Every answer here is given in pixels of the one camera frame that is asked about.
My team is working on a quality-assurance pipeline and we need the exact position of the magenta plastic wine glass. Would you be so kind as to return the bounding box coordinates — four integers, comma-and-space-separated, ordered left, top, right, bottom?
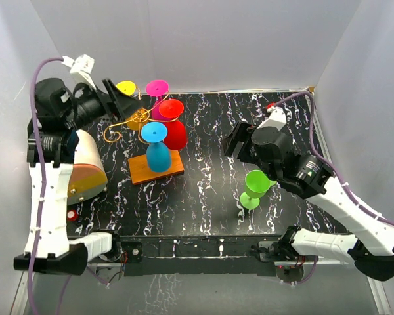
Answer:
145, 79, 169, 121

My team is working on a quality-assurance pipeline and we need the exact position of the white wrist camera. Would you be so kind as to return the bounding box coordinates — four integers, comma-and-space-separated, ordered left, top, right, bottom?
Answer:
258, 103, 287, 131
62, 54, 97, 90

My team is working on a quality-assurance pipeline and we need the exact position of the red emergency stop button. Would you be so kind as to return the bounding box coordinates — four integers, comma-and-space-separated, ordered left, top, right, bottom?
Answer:
66, 210, 79, 221

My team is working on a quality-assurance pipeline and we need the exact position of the green plastic wine glass front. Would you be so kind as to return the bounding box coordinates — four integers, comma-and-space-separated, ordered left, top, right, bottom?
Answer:
240, 170, 271, 209

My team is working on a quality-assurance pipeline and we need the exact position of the orange plastic wine glass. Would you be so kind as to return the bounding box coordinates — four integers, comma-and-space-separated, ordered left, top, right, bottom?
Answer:
114, 80, 144, 131

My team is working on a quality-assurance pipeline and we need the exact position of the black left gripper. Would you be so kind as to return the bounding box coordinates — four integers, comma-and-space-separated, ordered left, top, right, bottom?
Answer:
63, 79, 144, 131

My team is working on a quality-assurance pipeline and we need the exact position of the gold wire wine glass rack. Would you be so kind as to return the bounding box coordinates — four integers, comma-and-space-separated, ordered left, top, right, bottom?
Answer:
105, 79, 188, 185

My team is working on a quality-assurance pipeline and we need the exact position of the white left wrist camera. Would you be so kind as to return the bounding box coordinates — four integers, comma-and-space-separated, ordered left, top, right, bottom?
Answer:
62, 54, 97, 90

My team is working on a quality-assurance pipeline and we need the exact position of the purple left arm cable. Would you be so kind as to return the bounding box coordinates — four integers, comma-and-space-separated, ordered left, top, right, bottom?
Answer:
26, 57, 73, 315

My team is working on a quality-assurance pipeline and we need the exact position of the aluminium front frame rail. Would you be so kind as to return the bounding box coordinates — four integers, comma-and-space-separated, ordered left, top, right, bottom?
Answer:
11, 234, 391, 315

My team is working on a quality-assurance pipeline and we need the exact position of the white orange cylindrical container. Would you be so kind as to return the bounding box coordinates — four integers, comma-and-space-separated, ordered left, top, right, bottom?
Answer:
67, 129, 108, 205

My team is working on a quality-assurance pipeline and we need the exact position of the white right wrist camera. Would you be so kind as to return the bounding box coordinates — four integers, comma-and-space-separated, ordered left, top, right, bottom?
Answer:
258, 103, 287, 131

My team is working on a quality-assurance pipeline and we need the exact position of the blue plastic wine glass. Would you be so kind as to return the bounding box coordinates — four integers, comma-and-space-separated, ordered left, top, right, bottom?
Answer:
141, 122, 171, 173

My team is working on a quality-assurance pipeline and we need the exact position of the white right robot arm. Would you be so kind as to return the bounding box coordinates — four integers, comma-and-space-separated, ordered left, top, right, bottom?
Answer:
221, 122, 394, 282

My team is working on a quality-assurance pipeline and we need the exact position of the red plastic wine glass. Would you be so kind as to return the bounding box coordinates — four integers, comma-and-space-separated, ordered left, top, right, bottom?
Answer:
159, 99, 187, 150

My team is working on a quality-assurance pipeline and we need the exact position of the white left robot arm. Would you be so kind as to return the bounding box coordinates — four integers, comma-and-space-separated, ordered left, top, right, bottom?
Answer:
13, 78, 142, 276

